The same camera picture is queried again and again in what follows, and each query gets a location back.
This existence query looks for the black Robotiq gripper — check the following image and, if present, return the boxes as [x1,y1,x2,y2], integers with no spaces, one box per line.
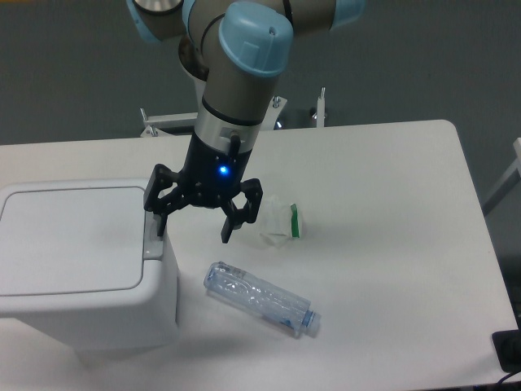
[143,133,263,244]

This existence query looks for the grey trash can push button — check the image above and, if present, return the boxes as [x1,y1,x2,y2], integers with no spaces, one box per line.
[143,212,164,261]

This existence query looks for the white plastic trash can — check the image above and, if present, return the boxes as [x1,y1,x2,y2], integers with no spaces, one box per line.
[1,178,178,350]

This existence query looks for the white trash can lid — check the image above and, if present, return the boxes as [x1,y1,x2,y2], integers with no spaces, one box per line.
[1,187,145,297]

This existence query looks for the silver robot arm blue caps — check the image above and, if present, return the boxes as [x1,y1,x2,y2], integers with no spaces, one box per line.
[127,1,365,242]

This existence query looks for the crumpled white green wrapper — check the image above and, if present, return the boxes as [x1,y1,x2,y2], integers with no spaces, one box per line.
[258,195,304,248]

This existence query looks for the crushed clear plastic bottle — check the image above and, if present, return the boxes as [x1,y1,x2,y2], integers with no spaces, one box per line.
[204,261,321,337]

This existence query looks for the black device at table edge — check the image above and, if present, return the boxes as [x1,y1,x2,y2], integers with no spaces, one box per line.
[492,330,520,372]

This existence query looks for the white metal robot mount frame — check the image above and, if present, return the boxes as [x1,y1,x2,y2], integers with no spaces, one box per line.
[140,86,328,138]

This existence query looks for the white metal frame right edge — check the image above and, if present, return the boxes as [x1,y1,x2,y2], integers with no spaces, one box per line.
[481,138,520,217]

